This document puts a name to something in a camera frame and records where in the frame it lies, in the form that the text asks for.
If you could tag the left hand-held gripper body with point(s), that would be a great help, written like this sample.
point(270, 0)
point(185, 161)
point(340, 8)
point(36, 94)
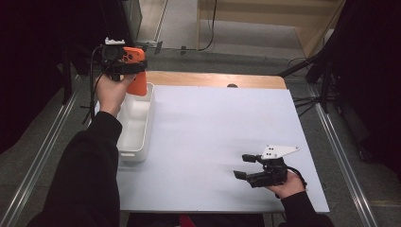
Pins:
point(110, 53)

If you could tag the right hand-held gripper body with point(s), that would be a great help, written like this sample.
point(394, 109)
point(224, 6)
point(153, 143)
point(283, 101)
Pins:
point(274, 173)

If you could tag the orange phone case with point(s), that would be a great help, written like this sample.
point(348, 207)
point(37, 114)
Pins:
point(138, 83)

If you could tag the white plastic bin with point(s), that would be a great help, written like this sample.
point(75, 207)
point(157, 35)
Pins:
point(135, 126)

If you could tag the person's right hand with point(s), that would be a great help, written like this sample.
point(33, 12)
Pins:
point(291, 186)

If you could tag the person's left hand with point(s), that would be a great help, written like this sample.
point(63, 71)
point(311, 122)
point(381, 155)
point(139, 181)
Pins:
point(108, 93)

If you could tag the dark cabinet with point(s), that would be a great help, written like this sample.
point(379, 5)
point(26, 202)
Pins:
point(116, 19)

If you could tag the black metal stand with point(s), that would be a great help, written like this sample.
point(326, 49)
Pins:
point(66, 78)

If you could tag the white board sheet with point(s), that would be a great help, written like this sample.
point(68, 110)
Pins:
point(205, 132)

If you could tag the small dark plug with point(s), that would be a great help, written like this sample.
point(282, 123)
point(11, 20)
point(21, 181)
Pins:
point(183, 49)

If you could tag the red garment with zipper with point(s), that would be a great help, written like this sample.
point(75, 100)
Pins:
point(187, 221)

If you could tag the wooden table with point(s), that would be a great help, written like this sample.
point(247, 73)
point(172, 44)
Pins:
point(205, 78)

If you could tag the dark round table grommet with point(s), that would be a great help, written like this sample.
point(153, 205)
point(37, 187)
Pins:
point(232, 85)

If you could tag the black curtain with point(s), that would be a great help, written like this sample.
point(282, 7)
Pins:
point(372, 78)
point(31, 63)

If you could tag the black tripod stand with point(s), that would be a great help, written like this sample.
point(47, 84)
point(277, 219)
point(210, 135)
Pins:
point(324, 88)

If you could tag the light wooden shelf unit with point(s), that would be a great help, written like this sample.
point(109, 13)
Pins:
point(315, 34)

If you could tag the metal floor rail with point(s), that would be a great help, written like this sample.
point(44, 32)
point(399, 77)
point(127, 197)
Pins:
point(343, 157)
point(31, 176)

